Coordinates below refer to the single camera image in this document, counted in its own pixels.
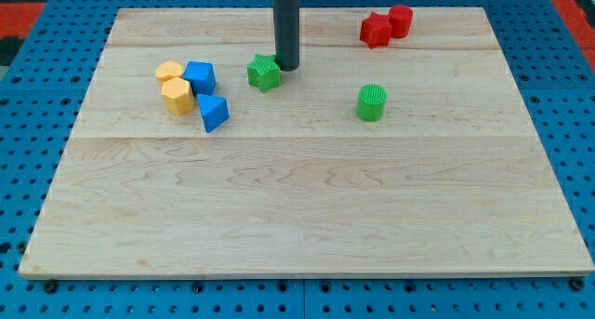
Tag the yellow hexagon block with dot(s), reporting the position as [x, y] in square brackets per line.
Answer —
[177, 96]

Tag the light wooden board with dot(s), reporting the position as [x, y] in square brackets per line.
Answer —
[451, 182]

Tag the red cylinder block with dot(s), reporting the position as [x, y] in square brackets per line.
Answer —
[400, 17]

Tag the red star block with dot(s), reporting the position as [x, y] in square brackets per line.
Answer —
[376, 30]

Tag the yellow round block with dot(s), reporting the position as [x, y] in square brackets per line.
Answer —
[168, 70]

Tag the blue cube block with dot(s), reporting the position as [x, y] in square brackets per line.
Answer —
[201, 76]

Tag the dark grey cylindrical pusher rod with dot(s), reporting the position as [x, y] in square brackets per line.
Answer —
[286, 33]

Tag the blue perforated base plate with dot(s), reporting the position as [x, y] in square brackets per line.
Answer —
[45, 85]

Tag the green cylinder block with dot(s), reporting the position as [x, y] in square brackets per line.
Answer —
[371, 102]

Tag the blue triangular prism block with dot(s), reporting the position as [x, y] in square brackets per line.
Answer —
[214, 111]

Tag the green star block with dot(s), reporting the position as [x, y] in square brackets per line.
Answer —
[264, 73]

